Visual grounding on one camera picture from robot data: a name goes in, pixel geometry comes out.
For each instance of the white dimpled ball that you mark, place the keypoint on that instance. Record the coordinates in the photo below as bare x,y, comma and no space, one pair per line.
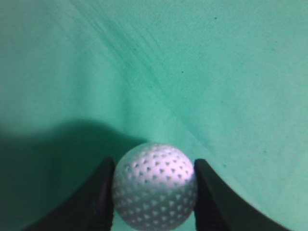
154,187

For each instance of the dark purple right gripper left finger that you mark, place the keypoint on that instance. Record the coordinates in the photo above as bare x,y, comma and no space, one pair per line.
90,208

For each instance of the green table cloth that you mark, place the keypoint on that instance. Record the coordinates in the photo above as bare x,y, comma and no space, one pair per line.
223,80

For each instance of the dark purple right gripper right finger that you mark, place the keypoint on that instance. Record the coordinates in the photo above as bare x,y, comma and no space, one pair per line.
220,208

